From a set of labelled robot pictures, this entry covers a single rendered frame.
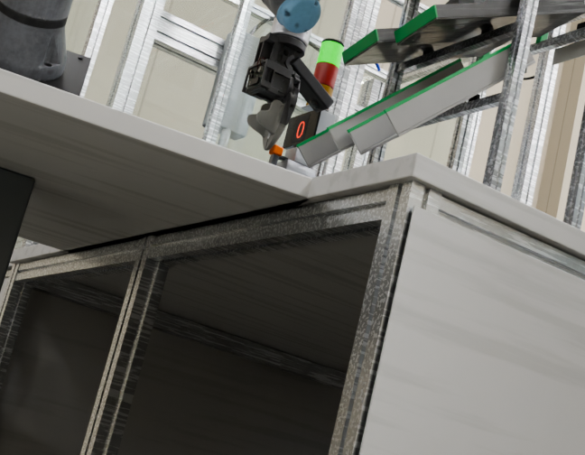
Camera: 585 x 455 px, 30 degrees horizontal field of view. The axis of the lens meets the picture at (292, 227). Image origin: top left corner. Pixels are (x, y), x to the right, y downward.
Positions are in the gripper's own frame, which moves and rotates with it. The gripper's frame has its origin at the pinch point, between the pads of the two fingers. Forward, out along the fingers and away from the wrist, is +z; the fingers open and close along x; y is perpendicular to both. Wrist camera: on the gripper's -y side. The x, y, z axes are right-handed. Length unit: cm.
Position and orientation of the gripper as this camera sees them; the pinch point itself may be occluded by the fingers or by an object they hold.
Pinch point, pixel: (271, 144)
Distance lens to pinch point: 206.0
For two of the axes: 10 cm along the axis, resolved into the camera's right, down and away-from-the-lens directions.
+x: 5.3, -0.9, -8.4
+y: -8.1, -3.3, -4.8
